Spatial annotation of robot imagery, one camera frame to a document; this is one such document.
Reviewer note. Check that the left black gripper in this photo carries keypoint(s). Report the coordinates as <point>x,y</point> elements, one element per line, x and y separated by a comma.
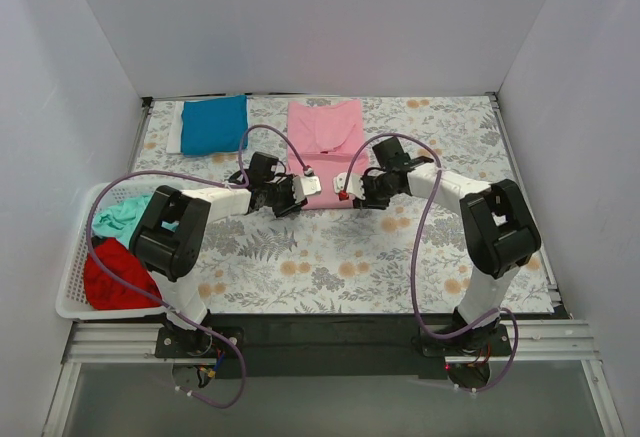
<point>288,198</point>

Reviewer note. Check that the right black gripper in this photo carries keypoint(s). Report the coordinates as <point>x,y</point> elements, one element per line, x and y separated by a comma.
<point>368,193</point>

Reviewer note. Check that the pink t shirt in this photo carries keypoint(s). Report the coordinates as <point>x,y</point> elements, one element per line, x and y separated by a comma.
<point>328,139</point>

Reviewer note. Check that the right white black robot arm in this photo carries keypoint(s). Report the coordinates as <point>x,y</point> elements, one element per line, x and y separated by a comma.
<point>499,230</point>

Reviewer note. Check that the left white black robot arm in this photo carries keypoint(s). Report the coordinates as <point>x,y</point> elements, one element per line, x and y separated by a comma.
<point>169,236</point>

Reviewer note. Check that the folded blue t shirt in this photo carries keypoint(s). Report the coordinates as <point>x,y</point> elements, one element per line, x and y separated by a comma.
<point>214,126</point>

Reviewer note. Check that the teal t shirt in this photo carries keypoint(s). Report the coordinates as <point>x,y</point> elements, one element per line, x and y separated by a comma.
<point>121,220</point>

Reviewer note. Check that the red t shirt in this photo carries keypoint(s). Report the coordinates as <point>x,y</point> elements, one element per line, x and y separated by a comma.
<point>103,292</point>

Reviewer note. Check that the white plastic laundry basket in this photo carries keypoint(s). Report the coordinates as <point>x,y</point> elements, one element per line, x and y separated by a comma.
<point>71,302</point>

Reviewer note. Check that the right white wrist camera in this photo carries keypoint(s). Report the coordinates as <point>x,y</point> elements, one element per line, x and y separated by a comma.
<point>348,186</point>

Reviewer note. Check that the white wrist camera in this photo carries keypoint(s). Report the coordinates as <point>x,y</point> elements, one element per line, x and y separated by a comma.
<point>306,185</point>
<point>348,186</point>

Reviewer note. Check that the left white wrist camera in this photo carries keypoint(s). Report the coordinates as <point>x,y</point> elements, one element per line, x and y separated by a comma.
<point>306,185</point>

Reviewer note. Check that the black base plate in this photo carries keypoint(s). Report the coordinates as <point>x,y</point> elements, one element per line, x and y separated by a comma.
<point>320,345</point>

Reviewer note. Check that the aluminium frame rail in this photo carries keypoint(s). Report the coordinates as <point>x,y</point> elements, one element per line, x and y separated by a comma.
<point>111,343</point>

